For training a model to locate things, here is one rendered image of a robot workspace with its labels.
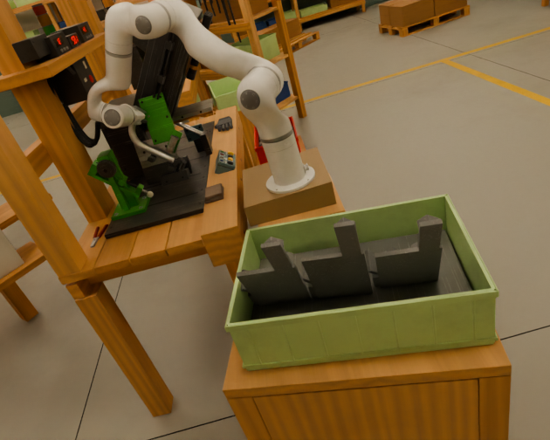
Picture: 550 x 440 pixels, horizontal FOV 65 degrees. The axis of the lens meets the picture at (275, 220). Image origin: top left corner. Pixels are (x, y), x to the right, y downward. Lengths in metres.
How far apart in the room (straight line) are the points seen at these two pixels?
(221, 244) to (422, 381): 0.83
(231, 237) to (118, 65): 0.72
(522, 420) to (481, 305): 0.99
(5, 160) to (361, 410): 1.28
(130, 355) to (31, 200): 0.78
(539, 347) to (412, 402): 1.11
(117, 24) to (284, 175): 0.74
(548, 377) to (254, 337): 1.36
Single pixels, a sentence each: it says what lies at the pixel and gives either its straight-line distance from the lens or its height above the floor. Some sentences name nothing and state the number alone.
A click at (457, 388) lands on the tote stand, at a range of 1.16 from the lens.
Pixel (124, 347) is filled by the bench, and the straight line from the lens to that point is 1.98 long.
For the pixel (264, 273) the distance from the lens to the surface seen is 1.07.
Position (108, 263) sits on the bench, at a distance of 1.71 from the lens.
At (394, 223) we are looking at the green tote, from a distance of 1.36.
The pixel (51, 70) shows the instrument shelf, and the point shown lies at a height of 1.52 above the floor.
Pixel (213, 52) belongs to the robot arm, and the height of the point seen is 1.45.
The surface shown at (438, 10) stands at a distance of 8.03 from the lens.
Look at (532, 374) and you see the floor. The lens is 2.12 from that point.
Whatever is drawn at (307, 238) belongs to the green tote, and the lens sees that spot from 1.37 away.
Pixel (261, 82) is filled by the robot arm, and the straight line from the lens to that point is 1.41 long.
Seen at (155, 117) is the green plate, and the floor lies 1.18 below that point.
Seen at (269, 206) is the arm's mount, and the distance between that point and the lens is 1.56.
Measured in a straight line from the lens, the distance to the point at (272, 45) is 4.90.
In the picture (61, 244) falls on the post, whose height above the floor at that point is 1.01.
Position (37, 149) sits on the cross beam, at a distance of 1.93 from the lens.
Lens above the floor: 1.67
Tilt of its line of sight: 31 degrees down
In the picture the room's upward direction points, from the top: 17 degrees counter-clockwise
